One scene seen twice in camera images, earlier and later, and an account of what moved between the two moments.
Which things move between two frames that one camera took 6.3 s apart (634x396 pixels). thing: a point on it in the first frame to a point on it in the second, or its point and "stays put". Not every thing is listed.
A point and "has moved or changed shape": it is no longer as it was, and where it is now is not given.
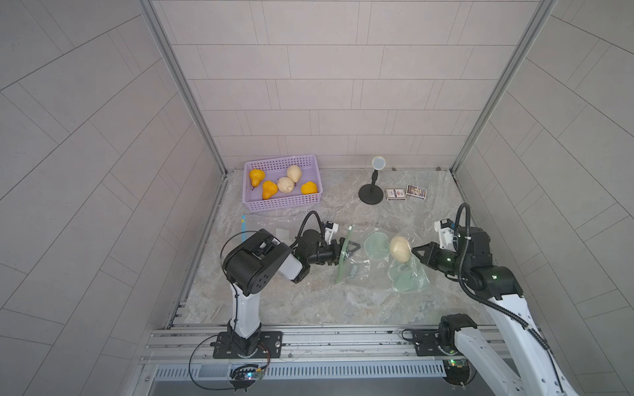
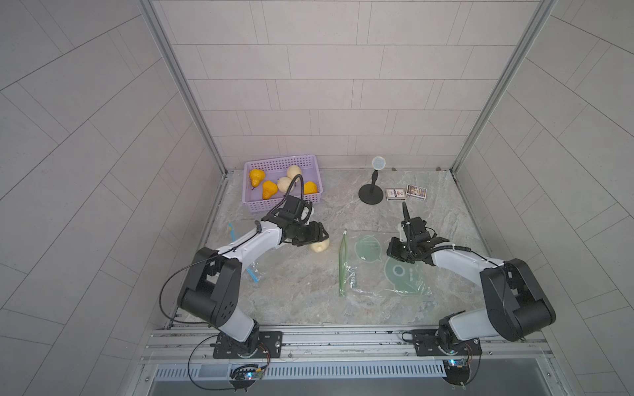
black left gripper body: (325, 255) to (307, 233)
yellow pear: (309, 187) stays put
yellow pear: (256, 176) stays put
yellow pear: (269, 188) stays put
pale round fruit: (294, 172) stays put
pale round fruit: (399, 249) has moved or changed shape
